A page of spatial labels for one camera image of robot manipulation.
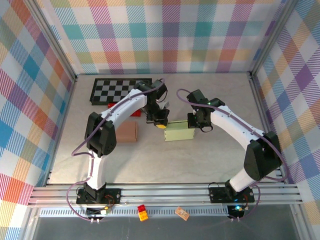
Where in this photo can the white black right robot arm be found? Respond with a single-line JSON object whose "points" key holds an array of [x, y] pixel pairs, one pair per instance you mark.
{"points": [[230, 122]]}

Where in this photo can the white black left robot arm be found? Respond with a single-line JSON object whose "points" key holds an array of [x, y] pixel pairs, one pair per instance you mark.
{"points": [[125, 107]]}

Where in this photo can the red plastic box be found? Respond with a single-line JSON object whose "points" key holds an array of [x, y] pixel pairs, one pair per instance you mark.
{"points": [[136, 113]]}

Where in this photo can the black grey chessboard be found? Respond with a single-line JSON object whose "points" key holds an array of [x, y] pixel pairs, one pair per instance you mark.
{"points": [[107, 90]]}

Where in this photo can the red yellow toy bricks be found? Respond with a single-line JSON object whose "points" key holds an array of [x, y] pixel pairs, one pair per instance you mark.
{"points": [[142, 212]]}

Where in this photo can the small orange printed tag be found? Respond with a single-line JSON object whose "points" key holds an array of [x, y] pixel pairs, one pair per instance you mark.
{"points": [[182, 213]]}

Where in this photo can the small black circuit board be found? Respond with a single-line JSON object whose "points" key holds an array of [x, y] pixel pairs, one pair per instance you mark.
{"points": [[235, 212], [96, 211]]}

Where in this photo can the aluminium rail beam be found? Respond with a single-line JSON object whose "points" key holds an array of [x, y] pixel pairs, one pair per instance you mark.
{"points": [[162, 193]]}

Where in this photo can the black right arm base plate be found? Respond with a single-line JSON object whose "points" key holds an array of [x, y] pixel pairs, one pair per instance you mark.
{"points": [[217, 196]]}

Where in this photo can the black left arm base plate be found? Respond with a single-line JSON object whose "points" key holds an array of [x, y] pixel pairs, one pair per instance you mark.
{"points": [[112, 196]]}

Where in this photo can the aluminium corner post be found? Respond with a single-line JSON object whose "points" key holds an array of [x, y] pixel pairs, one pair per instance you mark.
{"points": [[272, 37], [52, 37]]}

